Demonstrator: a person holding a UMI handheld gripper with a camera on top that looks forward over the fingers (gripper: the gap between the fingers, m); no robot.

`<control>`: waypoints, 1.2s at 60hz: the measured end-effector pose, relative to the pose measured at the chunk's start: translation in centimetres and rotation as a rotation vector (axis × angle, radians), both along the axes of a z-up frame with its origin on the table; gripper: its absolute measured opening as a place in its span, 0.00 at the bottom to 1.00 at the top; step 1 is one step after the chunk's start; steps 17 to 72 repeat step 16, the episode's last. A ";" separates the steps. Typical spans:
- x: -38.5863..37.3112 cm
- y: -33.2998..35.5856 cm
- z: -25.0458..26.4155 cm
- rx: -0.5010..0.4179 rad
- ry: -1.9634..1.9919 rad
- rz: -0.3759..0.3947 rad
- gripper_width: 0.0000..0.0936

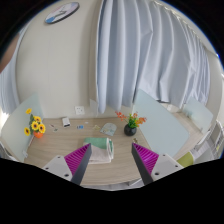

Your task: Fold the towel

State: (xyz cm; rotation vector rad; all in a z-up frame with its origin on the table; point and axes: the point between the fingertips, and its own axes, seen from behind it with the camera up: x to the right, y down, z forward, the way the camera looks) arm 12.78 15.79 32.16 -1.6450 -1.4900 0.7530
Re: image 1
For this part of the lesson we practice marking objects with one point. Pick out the green chair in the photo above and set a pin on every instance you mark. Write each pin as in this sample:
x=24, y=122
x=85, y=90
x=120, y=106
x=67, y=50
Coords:
x=186, y=160

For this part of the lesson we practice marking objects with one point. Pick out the pale fan-shaped card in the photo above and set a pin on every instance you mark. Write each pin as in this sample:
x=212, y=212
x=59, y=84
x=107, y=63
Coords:
x=108, y=129

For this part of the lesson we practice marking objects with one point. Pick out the small yellowish sticker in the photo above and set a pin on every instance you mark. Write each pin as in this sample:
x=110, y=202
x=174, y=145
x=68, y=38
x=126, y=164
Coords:
x=96, y=127

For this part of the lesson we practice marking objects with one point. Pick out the small green sticker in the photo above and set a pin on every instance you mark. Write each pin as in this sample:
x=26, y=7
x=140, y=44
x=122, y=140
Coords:
x=54, y=128

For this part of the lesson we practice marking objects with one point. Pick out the pale grey curtain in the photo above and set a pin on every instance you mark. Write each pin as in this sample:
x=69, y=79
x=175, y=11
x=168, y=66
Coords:
x=150, y=56
x=7, y=90

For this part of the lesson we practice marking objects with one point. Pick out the small pale sticker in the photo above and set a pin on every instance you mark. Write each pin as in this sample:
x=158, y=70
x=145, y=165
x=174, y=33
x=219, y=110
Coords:
x=86, y=122

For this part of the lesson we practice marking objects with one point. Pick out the round wall clock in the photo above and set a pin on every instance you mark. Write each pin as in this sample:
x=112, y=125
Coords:
x=62, y=12

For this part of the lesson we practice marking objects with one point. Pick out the small metallic figure sticker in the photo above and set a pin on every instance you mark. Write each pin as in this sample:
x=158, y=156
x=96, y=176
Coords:
x=135, y=140

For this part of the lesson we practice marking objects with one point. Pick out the orange flowers in black vase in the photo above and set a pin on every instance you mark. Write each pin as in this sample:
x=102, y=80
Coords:
x=130, y=130

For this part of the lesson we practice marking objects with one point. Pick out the sunflowers in orange vase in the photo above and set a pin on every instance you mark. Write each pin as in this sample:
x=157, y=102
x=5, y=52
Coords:
x=37, y=127

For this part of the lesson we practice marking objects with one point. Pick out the small white box device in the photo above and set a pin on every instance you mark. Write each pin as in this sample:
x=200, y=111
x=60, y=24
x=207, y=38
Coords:
x=66, y=122

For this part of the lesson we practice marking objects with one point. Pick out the white wall socket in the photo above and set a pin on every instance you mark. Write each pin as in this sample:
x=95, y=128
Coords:
x=79, y=110

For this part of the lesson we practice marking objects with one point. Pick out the small blue sticker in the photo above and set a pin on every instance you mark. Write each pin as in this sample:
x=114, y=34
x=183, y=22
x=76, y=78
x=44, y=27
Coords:
x=80, y=127

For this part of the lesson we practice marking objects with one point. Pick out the frosted desk divider panel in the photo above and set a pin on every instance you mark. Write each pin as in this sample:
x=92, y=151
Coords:
x=18, y=123
x=199, y=113
x=160, y=126

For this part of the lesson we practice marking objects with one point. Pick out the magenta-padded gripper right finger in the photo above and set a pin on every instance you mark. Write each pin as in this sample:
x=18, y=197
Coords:
x=148, y=160

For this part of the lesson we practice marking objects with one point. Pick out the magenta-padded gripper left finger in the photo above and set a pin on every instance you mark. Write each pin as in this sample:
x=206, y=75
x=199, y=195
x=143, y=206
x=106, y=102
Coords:
x=76, y=160

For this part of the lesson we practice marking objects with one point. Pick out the beige towel with green trim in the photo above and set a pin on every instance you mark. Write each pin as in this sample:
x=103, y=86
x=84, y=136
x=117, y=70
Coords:
x=100, y=150

